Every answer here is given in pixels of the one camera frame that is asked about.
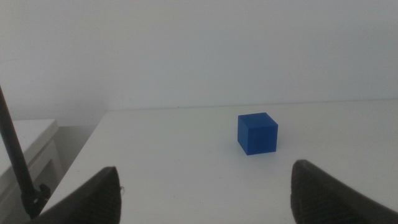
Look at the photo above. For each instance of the blue cube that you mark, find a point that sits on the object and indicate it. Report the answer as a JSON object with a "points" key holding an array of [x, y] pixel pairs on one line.
{"points": [[257, 135]]}

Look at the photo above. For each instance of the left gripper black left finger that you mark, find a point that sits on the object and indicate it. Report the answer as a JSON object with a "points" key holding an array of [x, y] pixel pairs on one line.
{"points": [[93, 202]]}

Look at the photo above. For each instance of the black stand pole with clamp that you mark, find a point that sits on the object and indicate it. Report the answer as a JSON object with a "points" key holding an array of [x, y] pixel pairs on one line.
{"points": [[15, 161]]}

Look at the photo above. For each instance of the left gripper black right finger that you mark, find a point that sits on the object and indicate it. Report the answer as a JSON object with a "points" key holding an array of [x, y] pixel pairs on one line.
{"points": [[320, 199]]}

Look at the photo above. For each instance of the white side furniture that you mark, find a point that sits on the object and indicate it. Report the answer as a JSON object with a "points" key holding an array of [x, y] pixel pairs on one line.
{"points": [[28, 137]]}

